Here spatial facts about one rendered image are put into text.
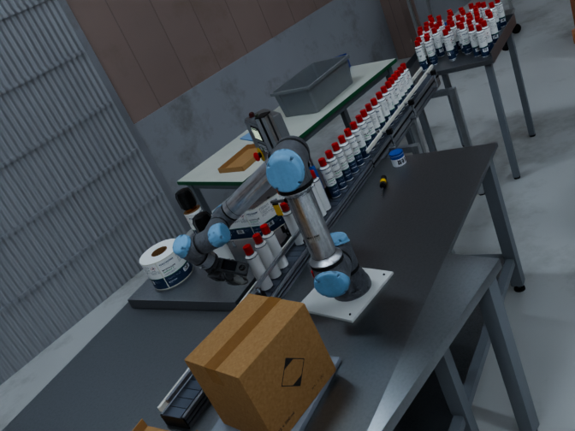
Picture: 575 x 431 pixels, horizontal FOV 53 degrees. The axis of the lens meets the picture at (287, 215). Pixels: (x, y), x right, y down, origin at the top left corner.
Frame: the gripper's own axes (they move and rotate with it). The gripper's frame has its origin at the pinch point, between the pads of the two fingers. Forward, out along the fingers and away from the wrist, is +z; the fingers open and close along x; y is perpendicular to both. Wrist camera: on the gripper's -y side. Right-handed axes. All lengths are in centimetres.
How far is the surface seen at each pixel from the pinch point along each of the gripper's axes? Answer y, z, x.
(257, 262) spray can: -2.2, 0.7, -7.5
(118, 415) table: 30, -15, 56
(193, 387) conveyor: -0.7, -13.2, 43.0
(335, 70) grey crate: 81, 126, -218
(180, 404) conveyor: -1, -17, 49
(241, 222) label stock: 27.2, 16.6, -34.2
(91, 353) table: 75, -2, 34
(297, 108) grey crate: 104, 119, -184
